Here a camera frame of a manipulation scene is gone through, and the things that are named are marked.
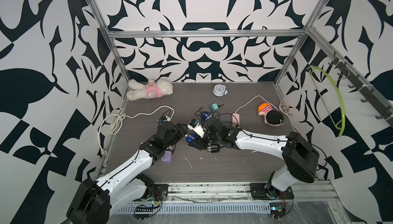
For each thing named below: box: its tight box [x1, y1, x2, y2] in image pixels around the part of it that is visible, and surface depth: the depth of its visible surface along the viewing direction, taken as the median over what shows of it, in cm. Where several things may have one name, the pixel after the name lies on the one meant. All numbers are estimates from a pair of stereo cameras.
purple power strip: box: [161, 144, 176, 163], surface depth 84 cm
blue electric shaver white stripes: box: [185, 133, 197, 143], surface depth 80 cm
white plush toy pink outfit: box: [126, 78, 174, 101], surface depth 107 cm
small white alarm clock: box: [212, 83, 229, 97], surface depth 114 cm
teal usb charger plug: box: [210, 102, 220, 112], surface depth 107 cm
